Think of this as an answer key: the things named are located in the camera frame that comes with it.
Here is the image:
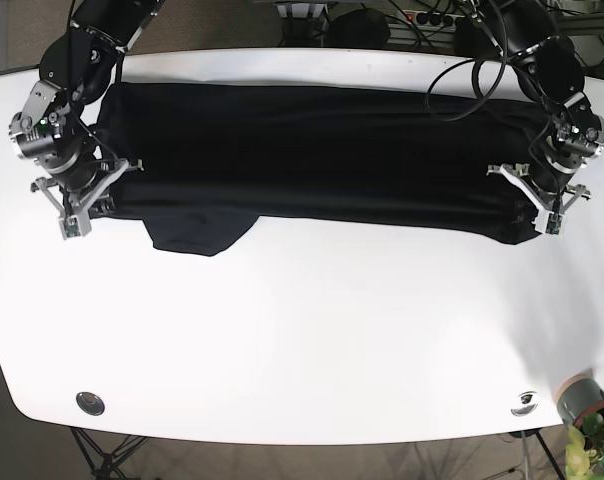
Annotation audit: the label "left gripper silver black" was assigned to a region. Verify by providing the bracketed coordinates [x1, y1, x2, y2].
[487, 163, 592, 235]

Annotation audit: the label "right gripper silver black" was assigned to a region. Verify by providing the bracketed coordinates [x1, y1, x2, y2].
[30, 157, 144, 240]

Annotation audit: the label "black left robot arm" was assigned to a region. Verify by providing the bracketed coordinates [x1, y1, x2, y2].
[470, 1, 604, 235]

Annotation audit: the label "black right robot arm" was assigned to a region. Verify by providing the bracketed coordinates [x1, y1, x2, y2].
[8, 0, 162, 239]

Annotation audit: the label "right silver table grommet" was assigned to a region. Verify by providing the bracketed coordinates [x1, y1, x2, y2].
[510, 391, 539, 417]

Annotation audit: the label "silver table grommet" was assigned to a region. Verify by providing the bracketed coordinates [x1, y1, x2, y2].
[510, 391, 539, 417]
[76, 392, 105, 416]

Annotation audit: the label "grey plant pot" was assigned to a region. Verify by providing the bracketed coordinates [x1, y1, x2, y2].
[554, 374, 604, 428]

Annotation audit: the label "left silver table grommet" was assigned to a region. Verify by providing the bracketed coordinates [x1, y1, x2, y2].
[76, 392, 105, 416]

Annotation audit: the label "green potted plant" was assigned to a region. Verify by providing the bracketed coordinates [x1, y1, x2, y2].
[565, 412, 604, 480]

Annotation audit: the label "black folding table legs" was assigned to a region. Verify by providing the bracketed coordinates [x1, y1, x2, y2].
[70, 427, 149, 480]

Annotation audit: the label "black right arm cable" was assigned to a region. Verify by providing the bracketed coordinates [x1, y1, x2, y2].
[61, 0, 128, 166]

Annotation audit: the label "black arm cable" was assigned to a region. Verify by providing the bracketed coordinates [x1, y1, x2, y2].
[61, 0, 128, 166]
[424, 0, 558, 151]

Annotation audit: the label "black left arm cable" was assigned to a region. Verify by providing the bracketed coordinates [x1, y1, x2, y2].
[424, 0, 558, 151]

